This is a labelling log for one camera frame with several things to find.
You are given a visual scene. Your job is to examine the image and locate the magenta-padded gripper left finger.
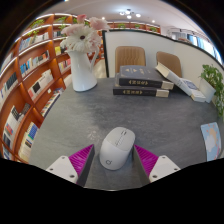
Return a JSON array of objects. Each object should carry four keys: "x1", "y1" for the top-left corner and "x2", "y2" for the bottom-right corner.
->
[{"x1": 45, "y1": 143, "x2": 96, "y2": 188}]

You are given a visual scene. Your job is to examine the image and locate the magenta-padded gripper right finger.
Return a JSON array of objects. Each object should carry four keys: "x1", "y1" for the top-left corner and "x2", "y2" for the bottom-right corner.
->
[{"x1": 132, "y1": 144, "x2": 182, "y2": 186}]

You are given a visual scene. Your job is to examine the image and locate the white computer mouse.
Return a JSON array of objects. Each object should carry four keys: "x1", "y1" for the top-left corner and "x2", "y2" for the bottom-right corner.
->
[{"x1": 99, "y1": 126, "x2": 137, "y2": 171}]

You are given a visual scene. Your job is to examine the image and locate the sun and cloud mouse pad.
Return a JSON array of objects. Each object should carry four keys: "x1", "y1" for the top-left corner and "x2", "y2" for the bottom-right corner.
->
[{"x1": 200, "y1": 121, "x2": 222, "y2": 162}]

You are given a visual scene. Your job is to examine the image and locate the blue and white book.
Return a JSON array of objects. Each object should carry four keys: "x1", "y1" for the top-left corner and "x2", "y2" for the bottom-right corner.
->
[{"x1": 181, "y1": 78, "x2": 207, "y2": 103}]

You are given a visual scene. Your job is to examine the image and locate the orange shelf unit with books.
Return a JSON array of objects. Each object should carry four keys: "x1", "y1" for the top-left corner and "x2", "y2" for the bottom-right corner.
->
[{"x1": 0, "y1": 13, "x2": 162, "y2": 164}]

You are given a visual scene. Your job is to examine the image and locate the thick white book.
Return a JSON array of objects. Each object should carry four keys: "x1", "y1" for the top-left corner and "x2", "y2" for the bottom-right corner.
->
[{"x1": 155, "y1": 61, "x2": 194, "y2": 97}]

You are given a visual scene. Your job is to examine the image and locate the white pitcher vase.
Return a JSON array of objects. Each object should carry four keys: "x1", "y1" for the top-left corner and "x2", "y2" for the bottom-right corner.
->
[{"x1": 66, "y1": 49, "x2": 100, "y2": 93}]

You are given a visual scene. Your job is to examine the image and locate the green plant in white pot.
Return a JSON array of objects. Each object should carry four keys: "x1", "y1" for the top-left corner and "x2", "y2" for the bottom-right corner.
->
[{"x1": 198, "y1": 64, "x2": 224, "y2": 121}]

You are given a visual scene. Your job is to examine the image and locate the tan upholstered chair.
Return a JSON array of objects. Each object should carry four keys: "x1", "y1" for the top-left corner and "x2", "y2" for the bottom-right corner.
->
[
  {"x1": 114, "y1": 45, "x2": 147, "y2": 75},
  {"x1": 155, "y1": 50, "x2": 183, "y2": 79}
]

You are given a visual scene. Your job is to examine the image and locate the pink white flower bouquet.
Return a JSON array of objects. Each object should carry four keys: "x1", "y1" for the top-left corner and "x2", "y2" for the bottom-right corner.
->
[{"x1": 59, "y1": 13, "x2": 110, "y2": 54}]

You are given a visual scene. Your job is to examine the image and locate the ceiling light cluster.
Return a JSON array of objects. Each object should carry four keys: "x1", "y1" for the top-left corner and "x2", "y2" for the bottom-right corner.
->
[{"x1": 119, "y1": 8, "x2": 142, "y2": 20}]

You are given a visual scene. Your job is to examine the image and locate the window with dark frame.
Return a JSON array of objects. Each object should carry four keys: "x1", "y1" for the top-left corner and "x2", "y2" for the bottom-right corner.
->
[{"x1": 168, "y1": 28, "x2": 223, "y2": 64}]

